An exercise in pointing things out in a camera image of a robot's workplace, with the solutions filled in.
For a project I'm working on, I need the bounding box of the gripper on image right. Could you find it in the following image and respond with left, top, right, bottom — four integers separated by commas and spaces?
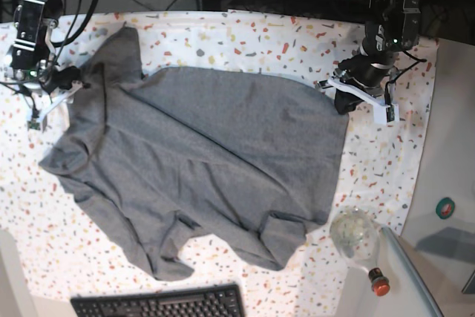
332, 51, 396, 95

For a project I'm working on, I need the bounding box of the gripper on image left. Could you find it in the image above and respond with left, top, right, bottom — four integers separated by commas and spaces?
35, 66, 90, 94

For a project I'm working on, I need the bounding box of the grey t-shirt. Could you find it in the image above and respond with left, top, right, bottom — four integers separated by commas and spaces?
40, 27, 349, 281

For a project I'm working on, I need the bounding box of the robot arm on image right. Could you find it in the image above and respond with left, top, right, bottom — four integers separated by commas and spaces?
329, 0, 427, 123

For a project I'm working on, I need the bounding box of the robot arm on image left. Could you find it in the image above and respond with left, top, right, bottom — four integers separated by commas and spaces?
1, 0, 99, 97

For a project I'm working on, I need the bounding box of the green tape roll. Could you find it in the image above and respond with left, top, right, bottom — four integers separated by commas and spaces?
436, 197, 456, 220

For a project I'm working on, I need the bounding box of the clear glass bottle red cap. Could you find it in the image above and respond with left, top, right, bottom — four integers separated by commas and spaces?
330, 207, 390, 297

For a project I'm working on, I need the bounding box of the black computer keyboard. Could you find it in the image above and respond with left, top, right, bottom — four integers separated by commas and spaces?
70, 284, 246, 317

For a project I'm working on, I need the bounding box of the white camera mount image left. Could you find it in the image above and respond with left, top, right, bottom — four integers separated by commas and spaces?
26, 80, 84, 132

